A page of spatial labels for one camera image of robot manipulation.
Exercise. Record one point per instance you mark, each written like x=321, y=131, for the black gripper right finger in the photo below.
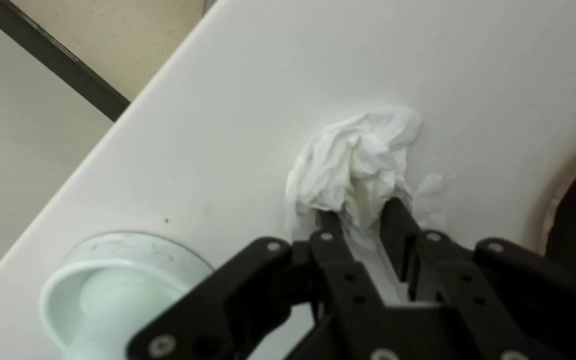
x=500, y=300

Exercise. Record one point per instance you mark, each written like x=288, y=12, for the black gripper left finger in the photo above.
x=281, y=300

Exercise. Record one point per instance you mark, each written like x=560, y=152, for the white tissue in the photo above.
x=348, y=160

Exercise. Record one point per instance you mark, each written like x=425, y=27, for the small white cup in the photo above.
x=115, y=292

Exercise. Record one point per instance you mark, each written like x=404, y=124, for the black baseboard strip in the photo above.
x=54, y=57

